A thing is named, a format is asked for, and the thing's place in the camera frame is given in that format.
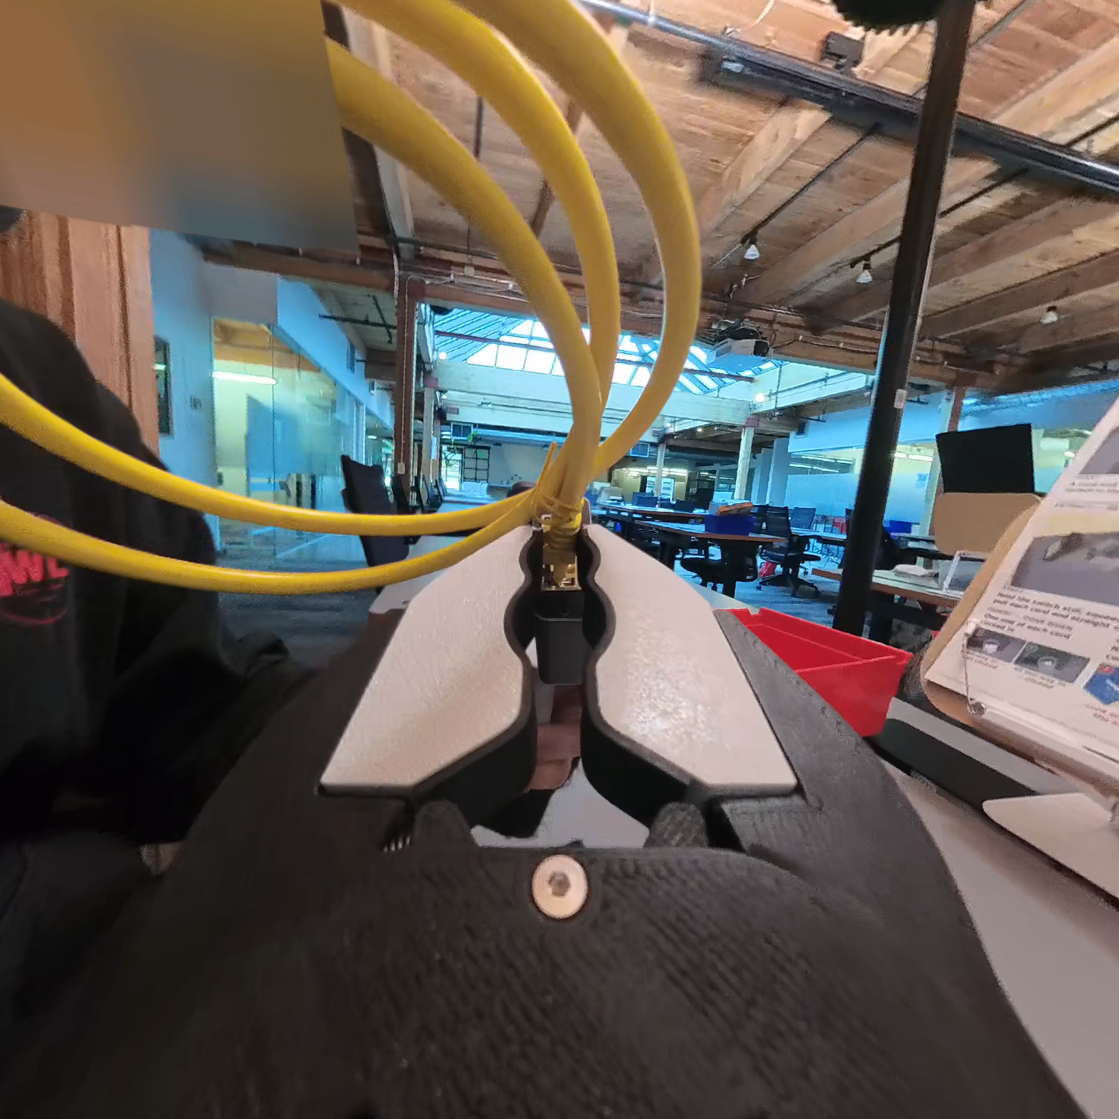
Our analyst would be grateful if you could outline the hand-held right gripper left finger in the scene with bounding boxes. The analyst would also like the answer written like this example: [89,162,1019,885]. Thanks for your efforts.
[318,525,540,824]

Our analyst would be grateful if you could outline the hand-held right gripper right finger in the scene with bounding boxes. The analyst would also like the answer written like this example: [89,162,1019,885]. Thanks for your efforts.
[576,523,799,825]

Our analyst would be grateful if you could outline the black ethernet splitter box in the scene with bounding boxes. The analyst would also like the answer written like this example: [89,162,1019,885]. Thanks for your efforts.
[522,536,606,687]

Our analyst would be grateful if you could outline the yellow ethernet cable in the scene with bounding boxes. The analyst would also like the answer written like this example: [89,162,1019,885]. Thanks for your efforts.
[0,0,704,597]

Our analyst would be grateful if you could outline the person's left hand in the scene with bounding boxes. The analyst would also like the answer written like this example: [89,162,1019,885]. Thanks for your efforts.
[526,685,584,795]

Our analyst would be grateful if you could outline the red plastic bin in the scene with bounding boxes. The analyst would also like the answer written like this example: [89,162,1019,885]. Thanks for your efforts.
[725,607,915,740]

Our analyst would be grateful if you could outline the black swivel chair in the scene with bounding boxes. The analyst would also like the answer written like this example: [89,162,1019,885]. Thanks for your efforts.
[759,505,824,597]

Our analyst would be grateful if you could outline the black office chair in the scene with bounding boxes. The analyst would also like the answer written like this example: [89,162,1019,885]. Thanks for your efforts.
[339,455,414,572]

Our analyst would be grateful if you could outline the dark grey slab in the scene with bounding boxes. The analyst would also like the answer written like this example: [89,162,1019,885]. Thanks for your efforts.
[867,699,1043,812]

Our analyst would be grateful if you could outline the wooden support column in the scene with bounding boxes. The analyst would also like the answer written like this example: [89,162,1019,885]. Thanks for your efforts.
[392,279,431,519]

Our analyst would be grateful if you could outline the cardboard box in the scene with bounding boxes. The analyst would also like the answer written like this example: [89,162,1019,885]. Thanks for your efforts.
[928,492,1043,559]

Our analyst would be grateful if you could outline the person's black hoodie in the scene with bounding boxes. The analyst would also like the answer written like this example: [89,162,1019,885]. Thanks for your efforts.
[0,298,316,1119]

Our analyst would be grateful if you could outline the skylight window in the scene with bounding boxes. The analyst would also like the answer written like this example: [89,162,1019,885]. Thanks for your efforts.
[432,308,739,395]

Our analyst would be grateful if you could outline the printed instruction board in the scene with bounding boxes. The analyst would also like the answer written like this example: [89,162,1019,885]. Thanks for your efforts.
[921,396,1119,785]

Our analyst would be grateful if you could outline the black flat panel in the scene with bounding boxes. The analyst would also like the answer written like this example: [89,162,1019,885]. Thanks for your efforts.
[935,424,1037,499]

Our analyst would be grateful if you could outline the white stand base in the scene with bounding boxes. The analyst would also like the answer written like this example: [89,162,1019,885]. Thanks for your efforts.
[983,792,1119,902]

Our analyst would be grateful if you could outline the black ceiling track rail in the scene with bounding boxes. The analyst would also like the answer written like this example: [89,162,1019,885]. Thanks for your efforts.
[699,45,1119,196]

